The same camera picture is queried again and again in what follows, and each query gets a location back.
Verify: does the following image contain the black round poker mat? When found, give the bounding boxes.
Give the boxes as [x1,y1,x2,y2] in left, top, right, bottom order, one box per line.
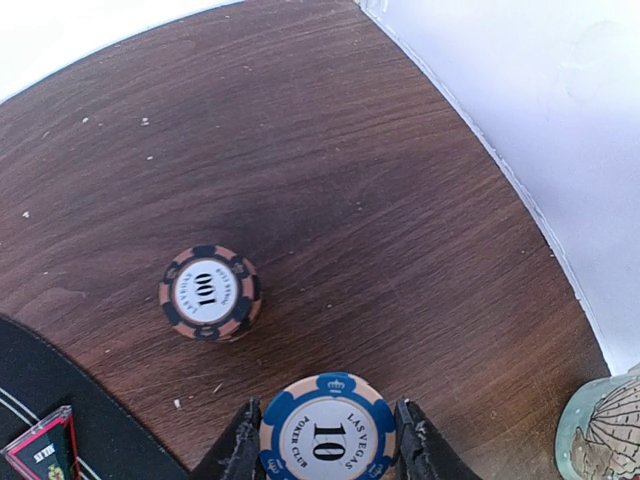
[1,315,188,479]

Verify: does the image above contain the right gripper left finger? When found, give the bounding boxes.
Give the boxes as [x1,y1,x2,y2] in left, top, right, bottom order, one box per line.
[189,397,263,480]

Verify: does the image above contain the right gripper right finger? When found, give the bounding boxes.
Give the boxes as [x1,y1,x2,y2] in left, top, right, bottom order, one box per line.
[394,398,480,480]

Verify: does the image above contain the orange black poker chip stack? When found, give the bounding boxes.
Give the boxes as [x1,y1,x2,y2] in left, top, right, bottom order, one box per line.
[158,245,262,343]

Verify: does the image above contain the blue cream poker chip stack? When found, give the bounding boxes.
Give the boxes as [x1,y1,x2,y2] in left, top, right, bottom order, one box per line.
[259,372,396,479]

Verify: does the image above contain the red black triangle marker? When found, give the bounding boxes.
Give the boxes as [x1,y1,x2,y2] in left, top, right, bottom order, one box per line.
[1,405,81,480]

